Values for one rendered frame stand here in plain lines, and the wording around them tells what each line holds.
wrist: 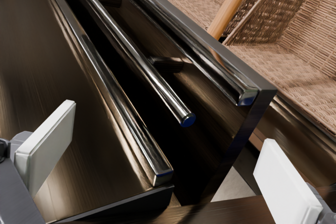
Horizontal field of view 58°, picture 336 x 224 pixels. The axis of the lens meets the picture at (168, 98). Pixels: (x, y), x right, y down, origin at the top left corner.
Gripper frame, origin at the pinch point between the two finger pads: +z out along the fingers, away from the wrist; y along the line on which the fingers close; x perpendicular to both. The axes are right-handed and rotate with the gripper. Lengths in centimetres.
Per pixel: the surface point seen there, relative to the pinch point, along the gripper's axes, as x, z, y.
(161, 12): 7.0, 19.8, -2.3
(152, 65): 1.9, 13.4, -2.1
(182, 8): 5, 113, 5
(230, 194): -22.6, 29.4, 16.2
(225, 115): -0.7, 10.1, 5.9
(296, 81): -8, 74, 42
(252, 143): -12.3, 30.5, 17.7
